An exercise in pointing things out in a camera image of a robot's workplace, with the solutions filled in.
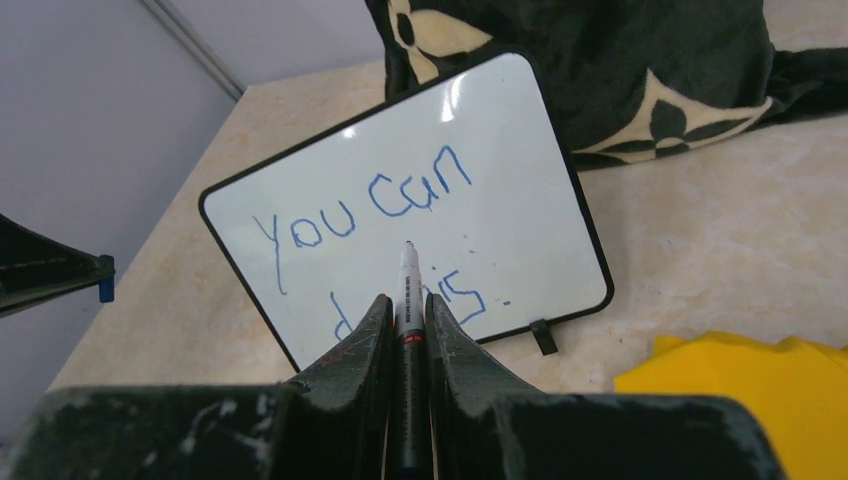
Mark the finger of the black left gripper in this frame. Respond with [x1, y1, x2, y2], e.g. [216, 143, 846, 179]
[1, 216, 104, 317]

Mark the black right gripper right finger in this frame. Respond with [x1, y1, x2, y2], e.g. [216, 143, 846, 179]
[425, 294, 785, 479]

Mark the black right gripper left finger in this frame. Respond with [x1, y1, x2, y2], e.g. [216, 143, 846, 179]
[6, 295, 393, 479]

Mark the blue marker cap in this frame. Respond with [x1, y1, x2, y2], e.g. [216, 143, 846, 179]
[98, 255, 116, 303]

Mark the white marker pen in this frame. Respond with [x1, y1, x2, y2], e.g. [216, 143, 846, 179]
[385, 241, 433, 479]

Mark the small black-framed whiteboard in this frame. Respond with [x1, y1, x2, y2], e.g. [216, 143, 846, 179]
[198, 48, 614, 370]

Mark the yellow cloth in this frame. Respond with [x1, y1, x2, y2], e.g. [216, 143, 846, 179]
[614, 331, 847, 479]

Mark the black floral plush blanket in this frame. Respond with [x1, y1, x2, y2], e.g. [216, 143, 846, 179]
[367, 1, 847, 170]

